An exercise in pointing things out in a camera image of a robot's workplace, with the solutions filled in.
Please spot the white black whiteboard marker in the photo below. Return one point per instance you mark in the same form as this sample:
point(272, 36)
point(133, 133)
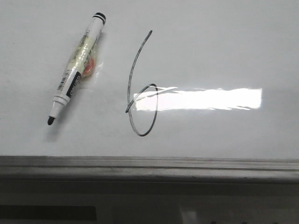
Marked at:
point(79, 65)

